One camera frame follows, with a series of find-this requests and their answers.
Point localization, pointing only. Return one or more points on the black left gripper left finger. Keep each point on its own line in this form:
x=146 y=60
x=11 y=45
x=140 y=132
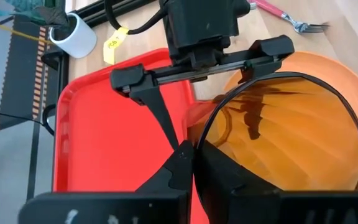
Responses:
x=179 y=171

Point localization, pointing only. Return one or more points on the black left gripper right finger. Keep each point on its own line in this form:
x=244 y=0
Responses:
x=222 y=174

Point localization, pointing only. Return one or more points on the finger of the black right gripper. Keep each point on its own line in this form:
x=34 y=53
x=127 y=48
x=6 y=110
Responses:
x=272 y=49
x=141 y=84

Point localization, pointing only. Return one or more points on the black aluminium support frame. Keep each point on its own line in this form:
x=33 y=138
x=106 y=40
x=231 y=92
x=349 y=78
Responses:
x=92 y=15

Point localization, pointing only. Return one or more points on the amber transparent ribbed cup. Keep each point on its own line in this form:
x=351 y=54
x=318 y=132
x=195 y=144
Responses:
x=291 y=140

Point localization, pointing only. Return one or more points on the orange round plate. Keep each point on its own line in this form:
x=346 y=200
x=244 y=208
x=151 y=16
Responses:
x=337 y=77

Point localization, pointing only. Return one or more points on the black aluminium cross rail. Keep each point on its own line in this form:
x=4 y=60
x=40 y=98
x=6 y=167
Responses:
x=63 y=74

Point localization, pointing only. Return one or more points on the black hazard-striped floor mat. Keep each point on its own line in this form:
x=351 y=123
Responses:
x=20 y=77

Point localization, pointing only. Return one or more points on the white round plant pot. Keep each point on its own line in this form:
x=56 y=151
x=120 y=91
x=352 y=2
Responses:
x=79 y=40

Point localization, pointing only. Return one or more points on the red plastic tray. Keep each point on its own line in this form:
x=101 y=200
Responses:
x=104 y=140

